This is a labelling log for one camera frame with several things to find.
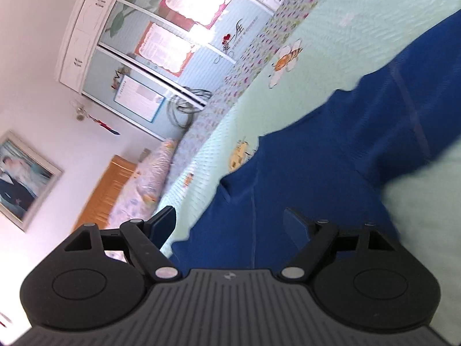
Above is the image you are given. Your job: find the blue knit sweater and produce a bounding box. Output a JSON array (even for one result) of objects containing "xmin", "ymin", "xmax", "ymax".
[{"xmin": 171, "ymin": 14, "xmax": 460, "ymax": 272}]

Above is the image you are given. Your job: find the floral pink pillow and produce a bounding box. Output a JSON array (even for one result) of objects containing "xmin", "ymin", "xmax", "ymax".
[{"xmin": 108, "ymin": 138, "xmax": 177, "ymax": 229}]

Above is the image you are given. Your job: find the wooden headboard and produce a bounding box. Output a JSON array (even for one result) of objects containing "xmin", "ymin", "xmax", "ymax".
[{"xmin": 73, "ymin": 155, "xmax": 137, "ymax": 231}]

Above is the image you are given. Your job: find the red hanging ornament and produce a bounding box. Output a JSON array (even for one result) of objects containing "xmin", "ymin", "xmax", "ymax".
[{"xmin": 88, "ymin": 114, "xmax": 120, "ymax": 136}]

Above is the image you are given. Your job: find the framed wedding photo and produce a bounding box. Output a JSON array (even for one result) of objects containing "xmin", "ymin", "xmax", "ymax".
[{"xmin": 1, "ymin": 130, "xmax": 63, "ymax": 232}]

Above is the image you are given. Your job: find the heart pattern bedsheet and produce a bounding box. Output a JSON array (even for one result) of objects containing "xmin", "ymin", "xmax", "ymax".
[{"xmin": 169, "ymin": 0, "xmax": 343, "ymax": 174}]

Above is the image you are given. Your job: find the sliding door wardrobe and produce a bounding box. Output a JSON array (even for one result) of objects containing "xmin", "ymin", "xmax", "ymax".
[{"xmin": 56, "ymin": 0, "xmax": 272, "ymax": 140}]

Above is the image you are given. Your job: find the mint quilted bee bedspread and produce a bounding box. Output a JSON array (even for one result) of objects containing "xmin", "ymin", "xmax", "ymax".
[{"xmin": 162, "ymin": 0, "xmax": 460, "ymax": 344}]

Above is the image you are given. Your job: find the coiled hose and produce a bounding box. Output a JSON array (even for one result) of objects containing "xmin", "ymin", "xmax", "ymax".
[{"xmin": 168, "ymin": 86, "xmax": 214, "ymax": 129}]

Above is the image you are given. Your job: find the wall lamp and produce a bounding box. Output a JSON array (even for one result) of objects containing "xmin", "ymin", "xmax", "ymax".
[{"xmin": 71, "ymin": 100, "xmax": 89, "ymax": 122}]

